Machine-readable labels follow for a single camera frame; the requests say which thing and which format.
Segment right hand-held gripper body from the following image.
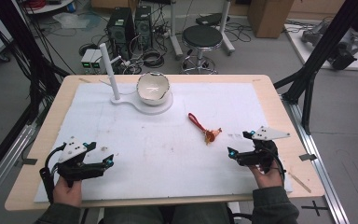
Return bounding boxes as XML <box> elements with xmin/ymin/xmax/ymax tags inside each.
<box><xmin>238</xmin><ymin>125</ymin><xmax>292</xmax><ymax>175</ymax></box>

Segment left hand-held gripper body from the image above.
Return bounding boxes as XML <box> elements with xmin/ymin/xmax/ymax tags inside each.
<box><xmin>55</xmin><ymin>135</ymin><xmax>106</xmax><ymax>189</ymax></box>

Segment red-handled orange tool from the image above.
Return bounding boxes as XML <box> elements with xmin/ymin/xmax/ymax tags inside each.
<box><xmin>187</xmin><ymin>112</ymin><xmax>224</xmax><ymax>147</ymax></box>

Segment person's right hand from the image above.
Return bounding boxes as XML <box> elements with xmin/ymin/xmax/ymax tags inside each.
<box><xmin>249</xmin><ymin>160</ymin><xmax>285</xmax><ymax>190</ymax></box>

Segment person's left hand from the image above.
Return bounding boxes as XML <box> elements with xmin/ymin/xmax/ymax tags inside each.
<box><xmin>52</xmin><ymin>176</ymin><xmax>84</xmax><ymax>208</ymax></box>

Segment grey tape piece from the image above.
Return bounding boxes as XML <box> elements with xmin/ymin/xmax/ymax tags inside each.
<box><xmin>14</xmin><ymin>157</ymin><xmax>38</xmax><ymax>166</ymax></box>
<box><xmin>298</xmin><ymin>152</ymin><xmax>318</xmax><ymax>162</ymax></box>

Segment long wooden stick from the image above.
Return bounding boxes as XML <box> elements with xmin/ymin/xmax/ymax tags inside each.
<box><xmin>287</xmin><ymin>171</ymin><xmax>313</xmax><ymax>194</ymax></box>

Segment white foam mat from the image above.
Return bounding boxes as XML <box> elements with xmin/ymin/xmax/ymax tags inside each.
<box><xmin>34</xmin><ymin>81</ymin><xmax>294</xmax><ymax>203</ymax></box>

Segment person's left leg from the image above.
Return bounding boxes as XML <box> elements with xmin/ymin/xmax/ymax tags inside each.
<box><xmin>103</xmin><ymin>205</ymin><xmax>166</xmax><ymax>224</ymax></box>

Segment person's leg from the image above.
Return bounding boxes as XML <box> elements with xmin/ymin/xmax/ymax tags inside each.
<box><xmin>103</xmin><ymin>205</ymin><xmax>166</xmax><ymax>224</ymax></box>
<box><xmin>171</xmin><ymin>203</ymin><xmax>231</xmax><ymax>224</ymax></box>

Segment person's right leg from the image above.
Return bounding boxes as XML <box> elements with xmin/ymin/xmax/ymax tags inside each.
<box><xmin>171</xmin><ymin>203</ymin><xmax>231</xmax><ymax>224</ymax></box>

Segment white bowl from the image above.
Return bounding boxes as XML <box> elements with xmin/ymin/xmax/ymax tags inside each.
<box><xmin>135</xmin><ymin>71</ymin><xmax>172</xmax><ymax>106</ymax></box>

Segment white power supply box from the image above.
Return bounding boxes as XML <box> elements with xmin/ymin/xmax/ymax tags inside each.
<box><xmin>90</xmin><ymin>49</ymin><xmax>103</xmax><ymax>70</ymax></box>
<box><xmin>80</xmin><ymin>49</ymin><xmax>95</xmax><ymax>70</ymax></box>

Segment white floor platform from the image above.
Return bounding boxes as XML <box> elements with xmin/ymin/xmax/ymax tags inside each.
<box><xmin>283</xmin><ymin>22</ymin><xmax>358</xmax><ymax>73</ymax></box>

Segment white table leg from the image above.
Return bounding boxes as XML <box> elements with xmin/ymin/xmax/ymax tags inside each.
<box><xmin>167</xmin><ymin>0</ymin><xmax>185</xmax><ymax>61</ymax></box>
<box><xmin>218</xmin><ymin>0</ymin><xmax>236</xmax><ymax>57</ymax></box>

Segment black round stool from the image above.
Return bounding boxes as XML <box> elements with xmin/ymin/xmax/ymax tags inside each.
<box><xmin>180</xmin><ymin>24</ymin><xmax>225</xmax><ymax>76</ymax></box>

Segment large black computer tower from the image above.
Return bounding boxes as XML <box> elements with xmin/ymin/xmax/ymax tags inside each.
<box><xmin>106</xmin><ymin>7</ymin><xmax>136</xmax><ymax>61</ymax></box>

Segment cardboard box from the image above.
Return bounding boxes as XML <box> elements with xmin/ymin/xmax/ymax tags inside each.
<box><xmin>246</xmin><ymin>0</ymin><xmax>296</xmax><ymax>39</ymax></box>

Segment grey robot equipment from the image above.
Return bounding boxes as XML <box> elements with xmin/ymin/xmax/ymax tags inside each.
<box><xmin>300</xmin><ymin>21</ymin><xmax>331</xmax><ymax>45</ymax></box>

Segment black foot pad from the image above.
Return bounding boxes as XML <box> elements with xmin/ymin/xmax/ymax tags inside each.
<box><xmin>195</xmin><ymin>12</ymin><xmax>231</xmax><ymax>28</ymax></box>

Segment black robot equipment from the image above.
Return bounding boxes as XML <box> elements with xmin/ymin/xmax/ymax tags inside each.
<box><xmin>328</xmin><ymin>29</ymin><xmax>358</xmax><ymax>71</ymax></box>

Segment clear plastic sheet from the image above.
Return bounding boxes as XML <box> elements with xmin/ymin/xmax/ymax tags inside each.
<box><xmin>52</xmin><ymin>11</ymin><xmax>103</xmax><ymax>31</ymax></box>

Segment small black computer tower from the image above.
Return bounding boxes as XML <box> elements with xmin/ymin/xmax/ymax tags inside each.
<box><xmin>134</xmin><ymin>5</ymin><xmax>154</xmax><ymax>51</ymax></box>

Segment round white table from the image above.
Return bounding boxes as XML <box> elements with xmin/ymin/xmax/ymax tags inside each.
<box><xmin>23</xmin><ymin>0</ymin><xmax>76</xmax><ymax>15</ymax></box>

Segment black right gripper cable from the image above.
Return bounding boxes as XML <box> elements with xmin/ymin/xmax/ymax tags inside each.
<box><xmin>269</xmin><ymin>148</ymin><xmax>287</xmax><ymax>189</ymax></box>

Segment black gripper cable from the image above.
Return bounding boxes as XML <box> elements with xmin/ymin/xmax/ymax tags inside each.
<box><xmin>269</xmin><ymin>148</ymin><xmax>287</xmax><ymax>189</ymax></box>
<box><xmin>38</xmin><ymin>142</ymin><xmax>67</xmax><ymax>205</ymax></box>

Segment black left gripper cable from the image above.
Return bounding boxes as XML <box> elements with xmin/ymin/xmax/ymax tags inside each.
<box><xmin>38</xmin><ymin>142</ymin><xmax>67</xmax><ymax>205</ymax></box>

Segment aluminium rail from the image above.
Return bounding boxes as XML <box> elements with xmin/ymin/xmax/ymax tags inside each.
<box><xmin>0</xmin><ymin>123</ymin><xmax>39</xmax><ymax>213</ymax></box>
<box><xmin>281</xmin><ymin>95</ymin><xmax>351</xmax><ymax>224</ymax></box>

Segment white stand with post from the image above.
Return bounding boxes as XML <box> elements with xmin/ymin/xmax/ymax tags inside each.
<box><xmin>99</xmin><ymin>42</ymin><xmax>174</xmax><ymax>117</ymax></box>

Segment coiled black cables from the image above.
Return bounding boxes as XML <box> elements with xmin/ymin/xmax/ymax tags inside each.
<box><xmin>141</xmin><ymin>49</ymin><xmax>166</xmax><ymax>69</ymax></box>

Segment black metal frame strut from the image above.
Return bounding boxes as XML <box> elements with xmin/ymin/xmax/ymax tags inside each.
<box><xmin>273</xmin><ymin>0</ymin><xmax>358</xmax><ymax>135</ymax></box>

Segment black frame with cables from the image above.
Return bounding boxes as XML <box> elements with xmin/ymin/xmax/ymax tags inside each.
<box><xmin>0</xmin><ymin>0</ymin><xmax>71</xmax><ymax>126</ymax></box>

